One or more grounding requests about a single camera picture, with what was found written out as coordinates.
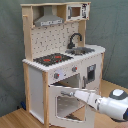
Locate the red oven knob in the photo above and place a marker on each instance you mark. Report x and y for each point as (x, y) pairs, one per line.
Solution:
(74, 69)
(56, 75)

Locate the grey ice dispenser panel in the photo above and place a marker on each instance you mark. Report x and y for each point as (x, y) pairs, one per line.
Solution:
(91, 73)

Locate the left red oven knob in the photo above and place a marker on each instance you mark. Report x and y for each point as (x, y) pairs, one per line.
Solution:
(56, 75)

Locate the wooden toy kitchen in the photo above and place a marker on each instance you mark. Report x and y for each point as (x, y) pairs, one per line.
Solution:
(46, 40)

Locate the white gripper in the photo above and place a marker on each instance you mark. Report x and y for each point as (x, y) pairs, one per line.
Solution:
(88, 97)

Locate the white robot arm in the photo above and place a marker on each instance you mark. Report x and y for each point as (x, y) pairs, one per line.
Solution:
(115, 105)

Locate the black toy faucet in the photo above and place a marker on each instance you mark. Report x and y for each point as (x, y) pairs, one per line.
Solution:
(72, 40)

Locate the toy microwave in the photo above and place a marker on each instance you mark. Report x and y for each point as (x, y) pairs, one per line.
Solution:
(77, 11)

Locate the white toy oven door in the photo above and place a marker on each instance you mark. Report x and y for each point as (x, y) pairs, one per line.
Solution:
(67, 111)

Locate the grey range hood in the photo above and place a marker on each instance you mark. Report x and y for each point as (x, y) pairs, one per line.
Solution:
(48, 18)

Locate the grey toy sink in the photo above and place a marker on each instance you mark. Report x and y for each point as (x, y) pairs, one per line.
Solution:
(79, 51)

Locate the black toy stovetop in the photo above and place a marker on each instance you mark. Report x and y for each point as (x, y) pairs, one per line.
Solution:
(52, 59)

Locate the right red oven knob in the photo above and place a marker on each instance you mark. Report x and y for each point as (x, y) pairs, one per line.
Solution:
(74, 69)

